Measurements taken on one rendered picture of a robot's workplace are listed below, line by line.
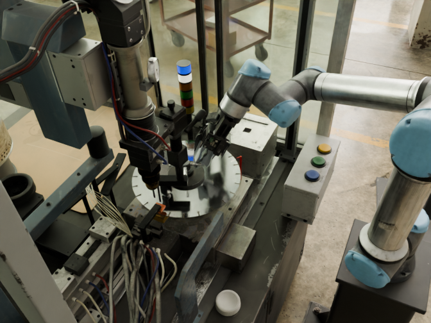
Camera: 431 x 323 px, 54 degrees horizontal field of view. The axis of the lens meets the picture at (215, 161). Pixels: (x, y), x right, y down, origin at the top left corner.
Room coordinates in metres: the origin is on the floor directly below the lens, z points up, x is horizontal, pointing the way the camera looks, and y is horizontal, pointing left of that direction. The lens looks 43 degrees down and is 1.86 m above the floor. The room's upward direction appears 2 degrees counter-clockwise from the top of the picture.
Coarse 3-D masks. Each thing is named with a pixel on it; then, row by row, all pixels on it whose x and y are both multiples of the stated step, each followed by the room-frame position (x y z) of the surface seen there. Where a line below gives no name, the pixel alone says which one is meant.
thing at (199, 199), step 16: (192, 144) 1.06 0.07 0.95; (192, 160) 0.98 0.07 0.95; (224, 160) 0.97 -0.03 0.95; (208, 176) 0.90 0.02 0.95; (224, 176) 0.90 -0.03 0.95; (240, 176) 0.90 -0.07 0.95; (144, 192) 0.85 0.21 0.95; (160, 192) 0.85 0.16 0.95; (176, 192) 0.84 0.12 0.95; (192, 192) 0.84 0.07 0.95; (208, 192) 0.84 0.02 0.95; (224, 192) 0.84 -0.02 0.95; (176, 208) 0.78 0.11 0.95; (192, 208) 0.78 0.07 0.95; (208, 208) 0.78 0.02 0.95
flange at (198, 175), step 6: (174, 168) 0.94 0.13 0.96; (192, 168) 0.92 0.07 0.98; (198, 168) 0.93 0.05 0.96; (168, 174) 0.91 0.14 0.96; (174, 174) 0.91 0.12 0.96; (192, 174) 0.90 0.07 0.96; (198, 174) 0.90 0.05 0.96; (204, 174) 0.90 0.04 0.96; (192, 180) 0.88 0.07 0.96; (198, 180) 0.88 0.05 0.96; (180, 186) 0.86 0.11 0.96; (186, 186) 0.86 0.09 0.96; (192, 186) 0.86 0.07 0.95
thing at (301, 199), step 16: (304, 144) 1.09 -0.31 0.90; (336, 144) 1.09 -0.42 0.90; (304, 160) 1.01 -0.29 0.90; (288, 176) 0.94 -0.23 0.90; (304, 176) 0.94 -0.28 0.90; (288, 192) 0.90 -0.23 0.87; (304, 192) 0.88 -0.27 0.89; (320, 192) 0.90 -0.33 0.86; (288, 208) 0.90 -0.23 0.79; (304, 208) 0.88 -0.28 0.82
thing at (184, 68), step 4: (180, 60) 1.24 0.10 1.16; (184, 60) 1.23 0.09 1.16; (188, 60) 1.23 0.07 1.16; (180, 64) 1.21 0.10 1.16; (184, 64) 1.21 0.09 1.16; (188, 64) 1.21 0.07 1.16; (180, 68) 1.20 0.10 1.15; (184, 68) 1.20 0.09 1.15; (188, 68) 1.20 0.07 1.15; (180, 72) 1.20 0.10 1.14; (184, 72) 1.20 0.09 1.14; (188, 72) 1.20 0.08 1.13
